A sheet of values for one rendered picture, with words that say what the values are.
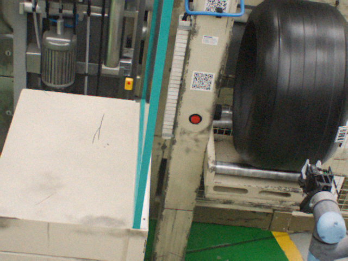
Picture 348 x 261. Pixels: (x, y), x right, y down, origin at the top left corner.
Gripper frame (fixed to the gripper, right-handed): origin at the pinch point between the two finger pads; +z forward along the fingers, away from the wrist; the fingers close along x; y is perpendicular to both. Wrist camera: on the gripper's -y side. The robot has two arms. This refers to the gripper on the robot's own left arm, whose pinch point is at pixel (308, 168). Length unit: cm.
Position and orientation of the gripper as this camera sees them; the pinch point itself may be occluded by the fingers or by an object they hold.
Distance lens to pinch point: 223.2
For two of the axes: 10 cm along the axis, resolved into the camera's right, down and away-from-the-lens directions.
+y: 1.3, -8.6, -4.9
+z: -0.2, -5.0, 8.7
